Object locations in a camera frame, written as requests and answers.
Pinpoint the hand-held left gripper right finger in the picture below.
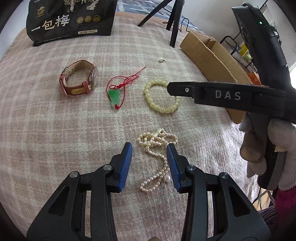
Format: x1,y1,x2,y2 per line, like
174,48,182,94
166,143,271,241

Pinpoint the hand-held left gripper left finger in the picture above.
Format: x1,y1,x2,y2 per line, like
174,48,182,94
26,142,133,241

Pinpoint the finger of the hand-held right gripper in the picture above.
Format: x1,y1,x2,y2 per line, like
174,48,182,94
166,81,204,99

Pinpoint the white pearl necklace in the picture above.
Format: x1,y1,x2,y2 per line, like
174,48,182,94
137,128,178,192

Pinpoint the pale yellow bead bracelet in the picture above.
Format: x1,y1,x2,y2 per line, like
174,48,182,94
144,79,181,114

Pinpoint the cardboard box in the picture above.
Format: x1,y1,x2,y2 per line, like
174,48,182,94
180,31,253,124

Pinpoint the jade pendant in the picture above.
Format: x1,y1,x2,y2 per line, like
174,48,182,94
106,66,147,110

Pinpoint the red leather strap watch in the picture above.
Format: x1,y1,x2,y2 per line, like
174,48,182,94
60,60,99,98

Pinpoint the person's right hand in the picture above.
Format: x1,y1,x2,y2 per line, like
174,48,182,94
239,113,296,189

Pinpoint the yellow crate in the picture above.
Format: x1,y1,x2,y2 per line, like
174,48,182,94
239,43,252,62

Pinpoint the black tripod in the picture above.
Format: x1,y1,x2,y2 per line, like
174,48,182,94
137,0,185,48

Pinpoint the blue patterned bedsheet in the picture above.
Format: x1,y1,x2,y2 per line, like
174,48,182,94
117,0,200,32

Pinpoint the black snack bag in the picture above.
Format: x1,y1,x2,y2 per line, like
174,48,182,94
25,0,118,47

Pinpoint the black power cable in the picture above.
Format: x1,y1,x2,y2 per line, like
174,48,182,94
163,18,193,32

